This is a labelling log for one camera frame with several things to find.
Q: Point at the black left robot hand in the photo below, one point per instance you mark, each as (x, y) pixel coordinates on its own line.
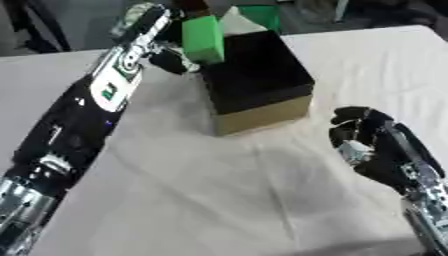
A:
(170, 62)

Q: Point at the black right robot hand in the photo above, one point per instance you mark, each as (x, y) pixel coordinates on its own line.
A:
(382, 146)

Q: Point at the green rectangular block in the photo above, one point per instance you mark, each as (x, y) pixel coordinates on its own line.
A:
(203, 41)

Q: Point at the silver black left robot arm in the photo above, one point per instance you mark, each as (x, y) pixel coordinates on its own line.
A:
(70, 133)

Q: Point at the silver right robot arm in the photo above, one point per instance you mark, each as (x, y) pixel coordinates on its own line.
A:
(429, 220)

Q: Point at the tan cardboard box black inside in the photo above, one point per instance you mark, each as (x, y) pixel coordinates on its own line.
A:
(256, 73)

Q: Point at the black tripod legs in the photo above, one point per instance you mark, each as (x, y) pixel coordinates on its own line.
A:
(35, 30)

